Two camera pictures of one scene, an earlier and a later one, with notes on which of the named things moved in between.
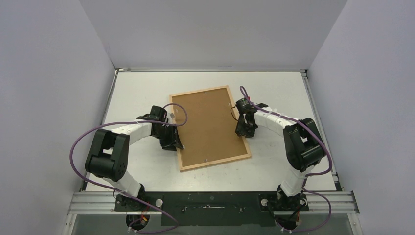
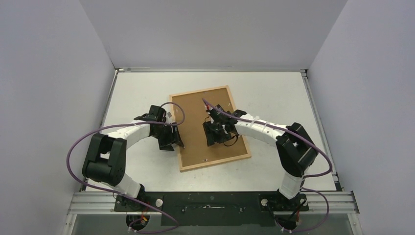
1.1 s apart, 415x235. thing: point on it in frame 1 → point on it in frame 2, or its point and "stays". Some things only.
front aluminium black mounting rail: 212,209 stays
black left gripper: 173,141 stays
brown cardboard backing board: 209,134 stays
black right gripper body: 245,126 → 213,133
